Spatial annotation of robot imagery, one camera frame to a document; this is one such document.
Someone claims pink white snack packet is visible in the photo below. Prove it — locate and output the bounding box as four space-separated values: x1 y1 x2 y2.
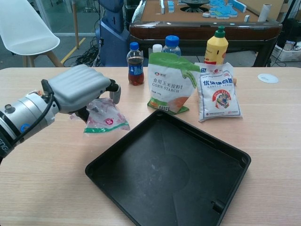
69 98 131 134

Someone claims clear water bottle blue cap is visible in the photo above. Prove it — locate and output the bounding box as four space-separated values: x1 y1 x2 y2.
162 35 182 57

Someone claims wooden pole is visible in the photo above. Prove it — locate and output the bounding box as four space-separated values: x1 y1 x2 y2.
72 0 80 49

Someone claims white cardboard box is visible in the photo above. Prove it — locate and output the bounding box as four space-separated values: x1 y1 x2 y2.
274 41 301 62

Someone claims black square plastic tray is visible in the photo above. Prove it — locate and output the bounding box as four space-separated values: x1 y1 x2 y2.
85 109 252 226

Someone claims pile of blue mahjong tiles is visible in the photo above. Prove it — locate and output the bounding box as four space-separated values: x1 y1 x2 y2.
208 0 246 19

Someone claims white green corn starch bag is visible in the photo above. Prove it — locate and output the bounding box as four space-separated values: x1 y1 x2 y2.
147 52 201 115

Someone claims cola bottle with blue cap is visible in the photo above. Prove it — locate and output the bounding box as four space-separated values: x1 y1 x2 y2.
127 42 144 87

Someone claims black mahjong table centre dome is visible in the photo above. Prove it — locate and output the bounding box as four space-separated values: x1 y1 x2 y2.
177 0 210 12

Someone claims yellow squeeze bottle green cap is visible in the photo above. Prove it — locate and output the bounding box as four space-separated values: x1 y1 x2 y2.
203 25 229 65

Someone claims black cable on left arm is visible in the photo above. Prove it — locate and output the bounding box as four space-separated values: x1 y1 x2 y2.
11 80 56 145

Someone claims white sugar bag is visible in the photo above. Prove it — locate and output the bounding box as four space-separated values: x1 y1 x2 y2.
194 62 243 122

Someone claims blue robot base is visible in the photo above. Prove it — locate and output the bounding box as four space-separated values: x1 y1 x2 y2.
95 0 130 67

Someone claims white chair with wooden legs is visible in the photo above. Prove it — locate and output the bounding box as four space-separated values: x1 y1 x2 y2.
0 0 64 68

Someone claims black floor cable bundle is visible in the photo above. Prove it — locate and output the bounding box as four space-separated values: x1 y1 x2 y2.
74 37 103 68

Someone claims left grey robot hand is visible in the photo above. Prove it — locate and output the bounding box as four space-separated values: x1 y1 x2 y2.
41 65 122 123

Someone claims dark wooden mahjong table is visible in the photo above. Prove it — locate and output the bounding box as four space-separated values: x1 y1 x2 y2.
129 0 283 67

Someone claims black equipment case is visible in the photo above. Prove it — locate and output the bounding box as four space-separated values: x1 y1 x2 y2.
277 18 301 48

